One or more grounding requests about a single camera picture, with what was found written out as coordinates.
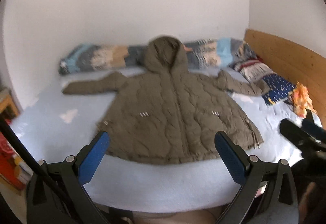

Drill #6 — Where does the wooden bedside shelf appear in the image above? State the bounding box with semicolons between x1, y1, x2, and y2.
0;88;20;120

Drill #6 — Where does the wooden headboard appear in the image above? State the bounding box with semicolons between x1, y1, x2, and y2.
244;29;325;126

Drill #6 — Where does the orange yellow crumpled cloth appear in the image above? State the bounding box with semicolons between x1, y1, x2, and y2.
289;82;318;118

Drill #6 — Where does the olive quilted hooded jacket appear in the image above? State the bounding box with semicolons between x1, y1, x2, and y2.
62;36;269;165

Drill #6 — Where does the patchwork cartoon duvet roll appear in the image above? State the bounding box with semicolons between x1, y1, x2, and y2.
58;38;257;76

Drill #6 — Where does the black cable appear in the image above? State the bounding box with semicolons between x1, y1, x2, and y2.
0;116;42;179

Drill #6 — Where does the navy star pattern pillow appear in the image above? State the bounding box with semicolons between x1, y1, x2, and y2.
262;74;296;106

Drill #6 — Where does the person's right hand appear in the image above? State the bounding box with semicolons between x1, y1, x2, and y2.
298;182;317;224

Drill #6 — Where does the red white patterned blanket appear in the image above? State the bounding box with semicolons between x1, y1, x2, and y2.
231;58;275;82

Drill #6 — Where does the red box stack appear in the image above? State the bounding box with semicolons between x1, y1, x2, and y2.
0;134;33;192

